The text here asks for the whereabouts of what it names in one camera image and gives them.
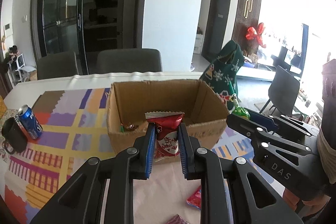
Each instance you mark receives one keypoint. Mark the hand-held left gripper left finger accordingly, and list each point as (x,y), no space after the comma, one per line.
(150,150)

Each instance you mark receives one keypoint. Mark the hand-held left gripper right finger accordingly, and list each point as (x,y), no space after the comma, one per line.
(183,153)

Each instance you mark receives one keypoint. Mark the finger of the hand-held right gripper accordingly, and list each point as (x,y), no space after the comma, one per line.
(242,125)
(262,120)

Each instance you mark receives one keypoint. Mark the yellow-green candy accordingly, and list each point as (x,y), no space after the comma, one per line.
(241,112)

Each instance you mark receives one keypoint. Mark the red heart print snack packet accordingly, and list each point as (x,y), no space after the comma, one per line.
(166,138)

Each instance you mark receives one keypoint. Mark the brown cardboard box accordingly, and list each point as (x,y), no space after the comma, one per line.
(157,98)

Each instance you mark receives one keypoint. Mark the person's right forearm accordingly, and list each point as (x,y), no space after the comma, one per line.
(326,155)

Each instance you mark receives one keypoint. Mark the person's right hand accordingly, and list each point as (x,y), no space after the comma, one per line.
(291,199)

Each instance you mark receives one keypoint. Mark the black side chair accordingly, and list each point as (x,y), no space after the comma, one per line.
(284,90)

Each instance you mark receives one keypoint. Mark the small red snack packet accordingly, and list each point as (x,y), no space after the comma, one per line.
(194,199)

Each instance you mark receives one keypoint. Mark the green christmas stocking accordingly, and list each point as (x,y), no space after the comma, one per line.
(223,74)

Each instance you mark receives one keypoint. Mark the pink plaid snack packet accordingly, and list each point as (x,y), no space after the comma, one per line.
(176,220)

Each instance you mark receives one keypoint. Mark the red ribbon bow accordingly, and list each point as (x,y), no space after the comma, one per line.
(254,33)

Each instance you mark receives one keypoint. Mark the grey dining chair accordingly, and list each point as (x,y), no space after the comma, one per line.
(128,61)
(57,65)

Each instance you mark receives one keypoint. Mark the dark interior door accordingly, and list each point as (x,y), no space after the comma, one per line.
(217,22)

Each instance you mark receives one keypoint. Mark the dark wood cabinet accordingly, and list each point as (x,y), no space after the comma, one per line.
(246,11)

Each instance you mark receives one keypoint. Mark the blue soda can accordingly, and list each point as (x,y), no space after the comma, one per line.
(30,123)

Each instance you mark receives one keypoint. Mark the black mug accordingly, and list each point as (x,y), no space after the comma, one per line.
(13,134)

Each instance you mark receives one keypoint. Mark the small white chair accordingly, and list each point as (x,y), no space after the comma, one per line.
(19,66)

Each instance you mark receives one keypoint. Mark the black framed glass door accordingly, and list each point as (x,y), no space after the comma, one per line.
(78,11)

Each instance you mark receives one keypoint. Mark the white wall switch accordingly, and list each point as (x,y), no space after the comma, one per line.
(24,18)

